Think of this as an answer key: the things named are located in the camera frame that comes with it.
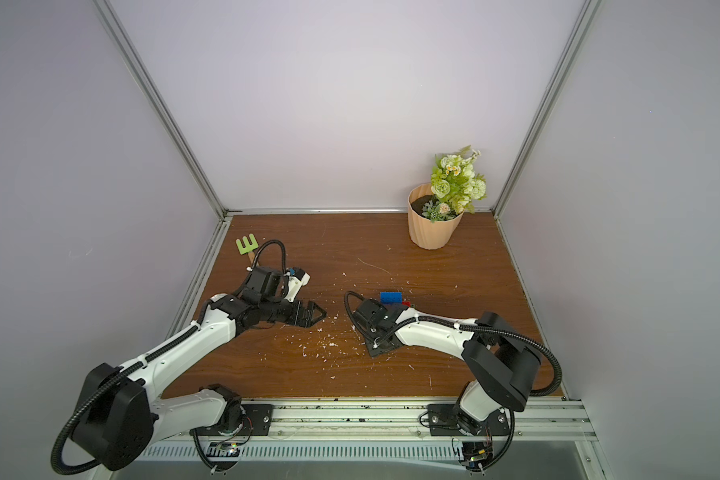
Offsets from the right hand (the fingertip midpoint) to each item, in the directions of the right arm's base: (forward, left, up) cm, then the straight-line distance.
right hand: (376, 343), depth 85 cm
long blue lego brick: (+16, -5, -2) cm, 17 cm away
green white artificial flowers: (+40, -24, +25) cm, 53 cm away
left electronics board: (-26, +37, -2) cm, 46 cm away
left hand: (+5, +16, +10) cm, 20 cm away
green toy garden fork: (+35, +50, -1) cm, 61 cm away
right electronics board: (-25, -25, -3) cm, 35 cm away
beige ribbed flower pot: (+35, -17, +9) cm, 40 cm away
